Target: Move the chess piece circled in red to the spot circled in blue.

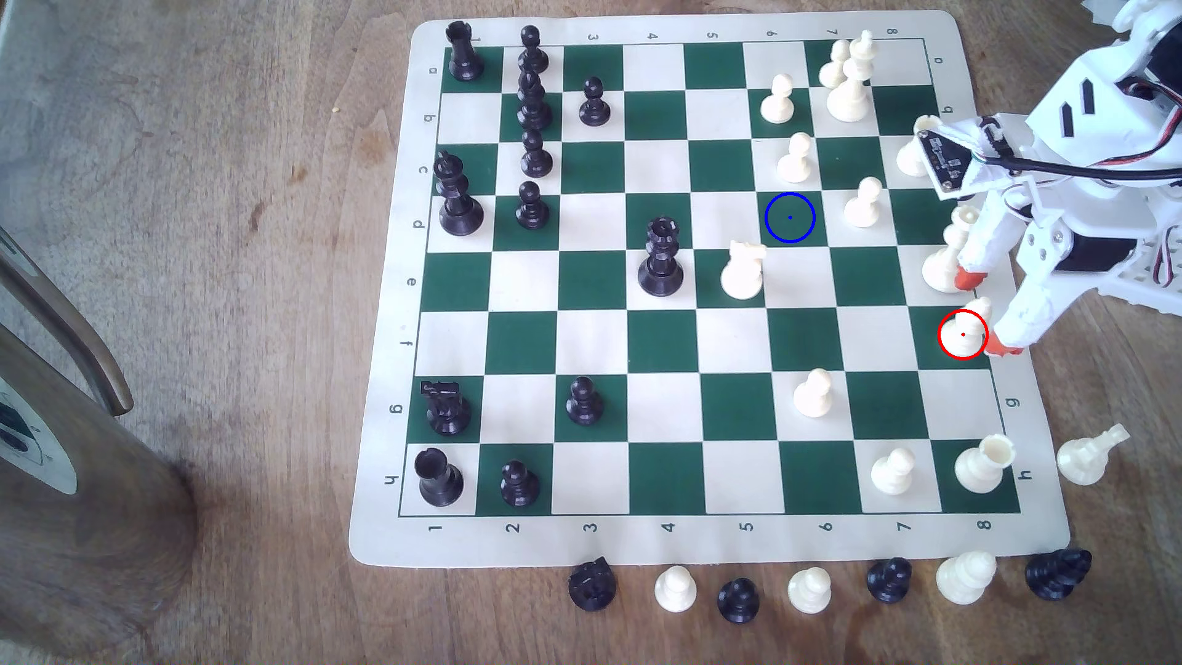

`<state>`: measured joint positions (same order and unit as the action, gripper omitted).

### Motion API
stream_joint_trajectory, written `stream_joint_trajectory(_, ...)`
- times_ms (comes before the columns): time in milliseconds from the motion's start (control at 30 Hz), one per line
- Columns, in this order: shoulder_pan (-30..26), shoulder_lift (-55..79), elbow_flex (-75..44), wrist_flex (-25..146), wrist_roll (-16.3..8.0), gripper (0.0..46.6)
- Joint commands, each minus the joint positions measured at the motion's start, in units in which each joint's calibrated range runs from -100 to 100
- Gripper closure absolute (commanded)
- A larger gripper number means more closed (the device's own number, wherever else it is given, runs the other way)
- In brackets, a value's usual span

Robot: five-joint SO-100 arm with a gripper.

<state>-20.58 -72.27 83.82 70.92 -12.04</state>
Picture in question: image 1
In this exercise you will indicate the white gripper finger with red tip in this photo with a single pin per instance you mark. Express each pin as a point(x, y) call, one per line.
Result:
point(993, 236)
point(1034, 309)

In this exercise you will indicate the white pawn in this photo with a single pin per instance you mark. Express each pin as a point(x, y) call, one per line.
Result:
point(794, 164)
point(965, 331)
point(675, 591)
point(891, 475)
point(813, 397)
point(777, 104)
point(834, 66)
point(809, 593)
point(862, 209)

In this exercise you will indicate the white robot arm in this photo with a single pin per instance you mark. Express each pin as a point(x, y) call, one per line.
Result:
point(1117, 102)

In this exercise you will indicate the green white chess mat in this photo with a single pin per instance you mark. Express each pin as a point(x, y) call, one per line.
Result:
point(665, 346)

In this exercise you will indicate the white queen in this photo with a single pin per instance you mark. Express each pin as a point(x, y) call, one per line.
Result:
point(940, 270)

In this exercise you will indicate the white rook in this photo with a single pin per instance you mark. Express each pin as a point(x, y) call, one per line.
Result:
point(910, 157)
point(979, 469)

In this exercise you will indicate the white bishop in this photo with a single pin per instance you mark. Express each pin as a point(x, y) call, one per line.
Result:
point(963, 580)
point(1085, 459)

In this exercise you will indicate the white king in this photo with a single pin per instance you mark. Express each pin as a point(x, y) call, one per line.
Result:
point(849, 97)

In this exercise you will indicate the white knight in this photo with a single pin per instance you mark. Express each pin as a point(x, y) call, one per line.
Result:
point(742, 275)

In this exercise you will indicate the black bishop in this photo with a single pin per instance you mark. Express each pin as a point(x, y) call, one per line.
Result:
point(533, 106)
point(1055, 573)

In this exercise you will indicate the black pawn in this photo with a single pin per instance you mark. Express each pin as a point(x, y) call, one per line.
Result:
point(532, 211)
point(594, 106)
point(738, 602)
point(585, 406)
point(531, 54)
point(536, 159)
point(888, 582)
point(520, 488)

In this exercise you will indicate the black queen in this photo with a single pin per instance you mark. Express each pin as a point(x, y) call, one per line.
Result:
point(661, 268)

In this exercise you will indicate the black knight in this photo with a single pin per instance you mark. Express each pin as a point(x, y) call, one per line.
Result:
point(592, 586)
point(448, 414)

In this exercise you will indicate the black king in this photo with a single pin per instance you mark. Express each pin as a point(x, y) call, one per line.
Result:
point(458, 208)

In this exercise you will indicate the black rook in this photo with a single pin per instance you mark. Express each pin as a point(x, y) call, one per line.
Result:
point(439, 482)
point(464, 55)

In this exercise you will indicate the rounded brown wooden body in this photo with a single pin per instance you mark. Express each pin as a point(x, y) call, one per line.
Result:
point(102, 536)

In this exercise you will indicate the small camera circuit board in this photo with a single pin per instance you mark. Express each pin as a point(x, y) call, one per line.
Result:
point(947, 162)

